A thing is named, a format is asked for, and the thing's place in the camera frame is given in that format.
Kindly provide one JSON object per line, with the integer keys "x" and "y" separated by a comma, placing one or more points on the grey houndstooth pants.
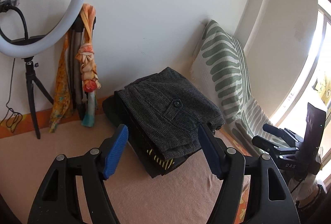
{"x": 169, "y": 81}

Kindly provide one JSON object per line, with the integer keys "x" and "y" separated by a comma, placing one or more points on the right hand white glove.
{"x": 304, "y": 192}

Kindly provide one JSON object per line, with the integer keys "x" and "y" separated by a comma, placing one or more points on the stack of dark clothes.
{"x": 155, "y": 156}

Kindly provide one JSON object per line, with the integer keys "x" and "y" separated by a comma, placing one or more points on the orange floral scarf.
{"x": 62, "y": 106}

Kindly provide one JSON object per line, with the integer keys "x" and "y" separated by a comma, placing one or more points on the green white striped pillow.
{"x": 220, "y": 72}

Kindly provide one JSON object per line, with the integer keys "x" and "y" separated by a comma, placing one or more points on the folded grey tripod stand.
{"x": 82, "y": 101}

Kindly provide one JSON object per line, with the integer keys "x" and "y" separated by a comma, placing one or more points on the black mini tripod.
{"x": 31, "y": 80}

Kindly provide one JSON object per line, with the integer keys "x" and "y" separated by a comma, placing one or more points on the braided orange teal scarf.
{"x": 86, "y": 58}

